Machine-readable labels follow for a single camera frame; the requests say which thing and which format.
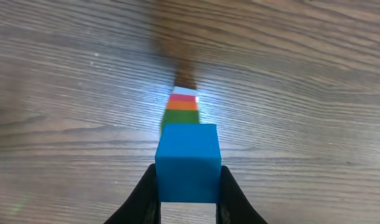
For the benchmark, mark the orange cube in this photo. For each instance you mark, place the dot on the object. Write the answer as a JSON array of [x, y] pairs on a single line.
[[182, 105]]

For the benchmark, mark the green cube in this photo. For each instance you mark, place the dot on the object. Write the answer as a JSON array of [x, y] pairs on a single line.
[[180, 116]]

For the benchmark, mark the red cube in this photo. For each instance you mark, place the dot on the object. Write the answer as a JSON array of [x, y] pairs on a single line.
[[182, 97]]

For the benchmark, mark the white cube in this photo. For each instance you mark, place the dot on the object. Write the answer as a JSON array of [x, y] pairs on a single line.
[[185, 91]]

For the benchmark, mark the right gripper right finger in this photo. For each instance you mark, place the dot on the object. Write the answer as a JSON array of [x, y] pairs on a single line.
[[231, 205]]

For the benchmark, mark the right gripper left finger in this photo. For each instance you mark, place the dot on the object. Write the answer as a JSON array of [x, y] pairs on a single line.
[[144, 202]]

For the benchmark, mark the blue cube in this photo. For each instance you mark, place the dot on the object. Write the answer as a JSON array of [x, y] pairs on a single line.
[[188, 161]]

